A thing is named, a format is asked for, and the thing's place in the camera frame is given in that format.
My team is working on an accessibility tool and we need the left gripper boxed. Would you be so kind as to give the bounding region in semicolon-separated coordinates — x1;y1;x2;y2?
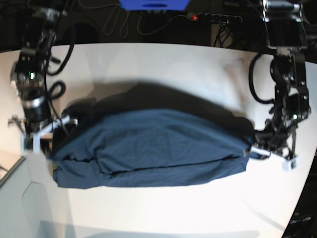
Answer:
244;119;298;161

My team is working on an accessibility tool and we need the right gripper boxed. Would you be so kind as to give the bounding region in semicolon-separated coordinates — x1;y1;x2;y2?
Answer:
8;115;78;139

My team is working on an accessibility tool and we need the dark blue t-shirt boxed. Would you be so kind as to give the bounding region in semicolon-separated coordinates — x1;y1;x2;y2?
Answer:
50;83;255;189

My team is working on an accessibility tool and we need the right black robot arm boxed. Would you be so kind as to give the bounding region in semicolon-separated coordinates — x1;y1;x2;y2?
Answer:
9;0;75;138

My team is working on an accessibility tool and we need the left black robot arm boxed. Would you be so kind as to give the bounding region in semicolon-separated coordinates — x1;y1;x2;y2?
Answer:
248;0;311;162

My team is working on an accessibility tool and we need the black power strip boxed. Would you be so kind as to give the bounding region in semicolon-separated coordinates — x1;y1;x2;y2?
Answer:
186;12;243;24

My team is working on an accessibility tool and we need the blue box overhead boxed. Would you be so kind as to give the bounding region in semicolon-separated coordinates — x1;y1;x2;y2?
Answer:
119;0;190;11

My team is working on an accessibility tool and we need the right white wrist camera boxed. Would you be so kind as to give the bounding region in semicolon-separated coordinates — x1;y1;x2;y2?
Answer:
21;132;41;154

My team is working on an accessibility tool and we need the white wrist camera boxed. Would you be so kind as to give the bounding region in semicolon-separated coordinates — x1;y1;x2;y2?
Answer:
282;156;298;172
21;132;41;154

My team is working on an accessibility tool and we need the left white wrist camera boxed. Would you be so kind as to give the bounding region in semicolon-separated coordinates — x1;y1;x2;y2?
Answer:
282;156;298;172

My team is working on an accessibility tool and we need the grey looped cable on floor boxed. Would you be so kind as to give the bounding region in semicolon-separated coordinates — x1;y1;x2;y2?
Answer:
103;4;131;38

